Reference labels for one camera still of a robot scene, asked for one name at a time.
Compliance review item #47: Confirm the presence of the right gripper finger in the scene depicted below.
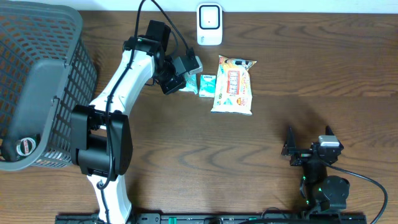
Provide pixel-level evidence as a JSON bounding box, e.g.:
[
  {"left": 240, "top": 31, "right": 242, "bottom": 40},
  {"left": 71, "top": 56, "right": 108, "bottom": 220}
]
[
  {"left": 325, "top": 126, "right": 341, "bottom": 146},
  {"left": 282, "top": 126, "right": 296, "bottom": 154}
]

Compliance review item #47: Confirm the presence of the teal snack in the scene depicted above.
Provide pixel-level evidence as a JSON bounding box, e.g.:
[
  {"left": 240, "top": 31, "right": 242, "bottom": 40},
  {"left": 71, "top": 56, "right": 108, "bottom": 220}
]
[{"left": 180, "top": 73, "right": 198, "bottom": 95}]

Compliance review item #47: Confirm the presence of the teal tissue pack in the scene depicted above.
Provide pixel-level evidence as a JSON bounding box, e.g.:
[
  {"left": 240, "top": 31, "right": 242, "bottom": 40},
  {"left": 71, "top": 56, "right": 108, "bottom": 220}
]
[{"left": 198, "top": 75, "right": 216, "bottom": 98}]

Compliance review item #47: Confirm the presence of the yellow snack bag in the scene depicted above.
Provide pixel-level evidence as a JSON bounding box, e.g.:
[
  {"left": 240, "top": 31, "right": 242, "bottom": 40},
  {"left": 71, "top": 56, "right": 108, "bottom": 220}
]
[{"left": 211, "top": 55, "right": 257, "bottom": 116}]

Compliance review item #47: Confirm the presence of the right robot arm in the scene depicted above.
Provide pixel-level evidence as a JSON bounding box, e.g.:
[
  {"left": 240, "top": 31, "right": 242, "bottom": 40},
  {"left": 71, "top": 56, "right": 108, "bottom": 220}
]
[{"left": 281, "top": 126, "right": 350, "bottom": 215}]

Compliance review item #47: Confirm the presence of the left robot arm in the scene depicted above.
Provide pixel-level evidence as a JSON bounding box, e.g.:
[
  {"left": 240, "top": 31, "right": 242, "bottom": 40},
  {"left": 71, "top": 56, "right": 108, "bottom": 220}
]
[{"left": 70, "top": 20, "right": 201, "bottom": 223}]

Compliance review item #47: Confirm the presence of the white barcode scanner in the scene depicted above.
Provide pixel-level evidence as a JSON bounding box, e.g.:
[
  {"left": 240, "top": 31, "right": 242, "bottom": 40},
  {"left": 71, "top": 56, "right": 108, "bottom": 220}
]
[{"left": 197, "top": 3, "right": 223, "bottom": 45}]

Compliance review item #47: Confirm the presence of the black round-label item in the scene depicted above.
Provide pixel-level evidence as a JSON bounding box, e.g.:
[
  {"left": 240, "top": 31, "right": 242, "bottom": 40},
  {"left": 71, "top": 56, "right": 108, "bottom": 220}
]
[{"left": 1, "top": 134, "right": 40, "bottom": 162}]

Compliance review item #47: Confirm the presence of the grey plastic mesh basket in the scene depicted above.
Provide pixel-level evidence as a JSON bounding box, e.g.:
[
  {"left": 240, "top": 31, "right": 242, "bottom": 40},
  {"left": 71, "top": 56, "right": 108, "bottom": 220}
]
[{"left": 1, "top": 1, "right": 97, "bottom": 171}]

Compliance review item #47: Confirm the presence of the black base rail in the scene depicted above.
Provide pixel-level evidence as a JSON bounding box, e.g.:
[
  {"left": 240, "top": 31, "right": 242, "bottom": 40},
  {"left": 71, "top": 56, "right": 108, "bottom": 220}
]
[{"left": 55, "top": 212, "right": 368, "bottom": 224}]

